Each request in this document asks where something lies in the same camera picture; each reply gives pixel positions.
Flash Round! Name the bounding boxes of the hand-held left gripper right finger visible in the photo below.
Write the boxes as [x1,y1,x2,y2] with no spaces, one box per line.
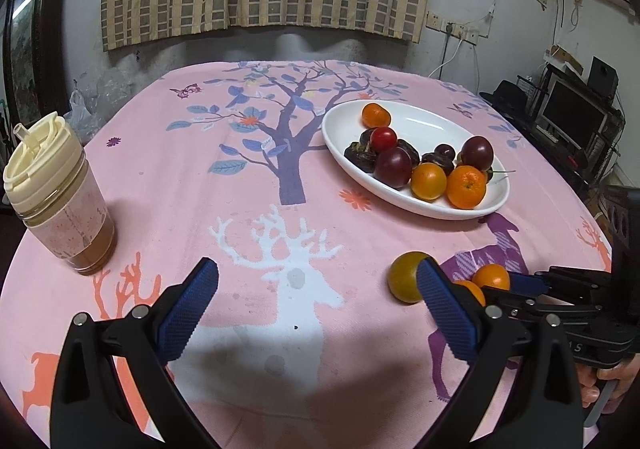
[416,259,583,449]

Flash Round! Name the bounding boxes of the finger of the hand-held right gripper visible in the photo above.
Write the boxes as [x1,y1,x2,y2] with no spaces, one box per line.
[482,290,618,330]
[509,265,613,304]

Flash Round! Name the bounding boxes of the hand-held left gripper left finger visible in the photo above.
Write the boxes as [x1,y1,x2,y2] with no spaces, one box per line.
[50,256,220,449]

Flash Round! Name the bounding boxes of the small orange mandarin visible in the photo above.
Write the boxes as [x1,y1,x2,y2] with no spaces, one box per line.
[472,263,512,291]
[361,102,392,129]

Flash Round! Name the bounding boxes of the large orange mandarin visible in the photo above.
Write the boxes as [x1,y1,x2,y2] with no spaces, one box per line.
[452,280,487,307]
[446,165,487,210]

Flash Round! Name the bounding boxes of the yellow green round fruit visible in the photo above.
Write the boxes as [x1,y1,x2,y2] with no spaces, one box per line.
[388,251,438,304]

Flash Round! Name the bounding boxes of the yellow orange round fruit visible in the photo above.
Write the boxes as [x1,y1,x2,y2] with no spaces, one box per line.
[411,162,448,201]

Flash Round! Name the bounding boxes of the purple passion fruit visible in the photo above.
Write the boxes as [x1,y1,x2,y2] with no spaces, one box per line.
[374,147,414,189]
[460,136,495,175]

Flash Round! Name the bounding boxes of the dark purple oblong fruit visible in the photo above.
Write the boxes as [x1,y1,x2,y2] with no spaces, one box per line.
[396,139,421,166]

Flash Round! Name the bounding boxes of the white oval plate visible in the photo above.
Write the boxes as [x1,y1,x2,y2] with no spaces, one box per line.
[321,100,511,221]

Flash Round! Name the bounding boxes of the red cherry tomato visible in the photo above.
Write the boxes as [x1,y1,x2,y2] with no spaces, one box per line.
[370,126,399,152]

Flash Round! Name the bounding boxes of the person's right hand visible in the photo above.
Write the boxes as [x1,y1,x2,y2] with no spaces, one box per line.
[575,356,640,412]

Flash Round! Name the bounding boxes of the black desk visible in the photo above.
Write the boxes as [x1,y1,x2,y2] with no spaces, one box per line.
[480,94,626,195]

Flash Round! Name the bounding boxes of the pink deer print tablecloth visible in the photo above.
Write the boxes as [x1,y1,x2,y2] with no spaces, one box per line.
[0,59,616,449]

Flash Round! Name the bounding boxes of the computer monitor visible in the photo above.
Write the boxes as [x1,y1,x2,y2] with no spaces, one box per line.
[539,78,612,142]

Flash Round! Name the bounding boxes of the clear tumbler with cream lid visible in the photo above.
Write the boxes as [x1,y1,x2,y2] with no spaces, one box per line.
[2,112,117,276]

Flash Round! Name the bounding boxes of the black speaker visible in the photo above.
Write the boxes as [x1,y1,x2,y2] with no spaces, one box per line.
[587,56,620,97]

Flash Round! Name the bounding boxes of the black hat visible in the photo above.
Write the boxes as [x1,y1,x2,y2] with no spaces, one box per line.
[480,82,528,112]

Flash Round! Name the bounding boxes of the clear plastic bag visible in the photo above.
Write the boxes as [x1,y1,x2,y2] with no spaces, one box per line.
[64,89,96,140]

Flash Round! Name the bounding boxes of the dark wood framed mirror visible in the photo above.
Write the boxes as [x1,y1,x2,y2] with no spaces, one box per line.
[0,0,71,130]

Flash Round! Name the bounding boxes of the white power cable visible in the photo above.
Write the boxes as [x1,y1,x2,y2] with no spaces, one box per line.
[427,36,466,79]

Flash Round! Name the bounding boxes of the white double wall socket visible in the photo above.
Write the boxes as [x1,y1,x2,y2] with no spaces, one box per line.
[447,22,481,44]

